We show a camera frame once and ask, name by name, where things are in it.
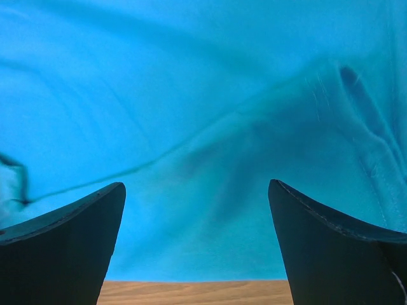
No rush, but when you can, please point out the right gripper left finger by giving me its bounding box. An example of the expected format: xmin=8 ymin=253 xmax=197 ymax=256
xmin=1 ymin=182 xmax=126 ymax=305

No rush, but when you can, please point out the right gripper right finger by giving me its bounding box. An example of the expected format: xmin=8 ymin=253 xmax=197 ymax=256
xmin=268 ymin=180 xmax=406 ymax=305

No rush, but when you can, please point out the teal t shirt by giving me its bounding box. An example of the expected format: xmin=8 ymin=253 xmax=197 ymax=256
xmin=1 ymin=1 xmax=406 ymax=281

